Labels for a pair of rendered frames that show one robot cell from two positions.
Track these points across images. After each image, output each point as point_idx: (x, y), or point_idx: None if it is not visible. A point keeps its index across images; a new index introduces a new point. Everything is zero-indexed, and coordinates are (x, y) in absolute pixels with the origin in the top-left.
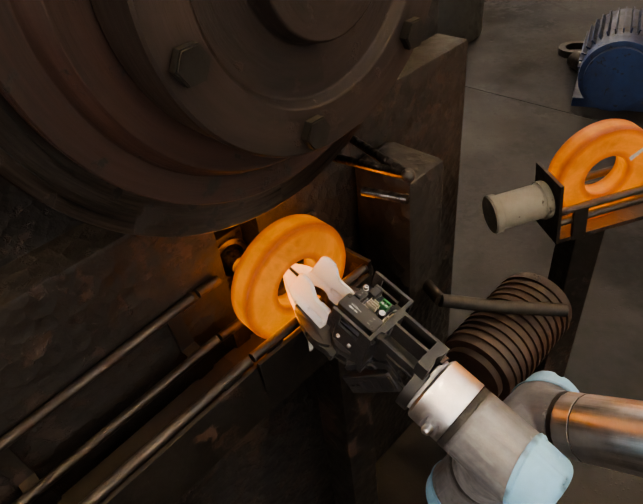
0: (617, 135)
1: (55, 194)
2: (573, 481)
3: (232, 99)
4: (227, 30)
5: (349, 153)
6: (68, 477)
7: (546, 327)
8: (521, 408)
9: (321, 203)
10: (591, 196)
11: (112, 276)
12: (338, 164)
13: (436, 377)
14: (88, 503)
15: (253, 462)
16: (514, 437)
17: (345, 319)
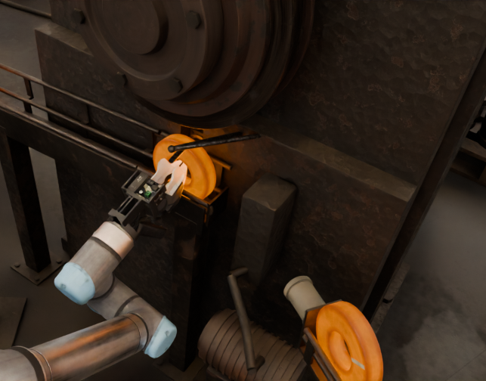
0: (349, 328)
1: None
2: None
3: (93, 38)
4: (101, 18)
5: (269, 165)
6: (99, 140)
7: None
8: (138, 306)
9: (242, 170)
10: (329, 352)
11: None
12: (259, 162)
13: (111, 223)
14: (69, 136)
15: (162, 243)
16: (82, 259)
17: (131, 175)
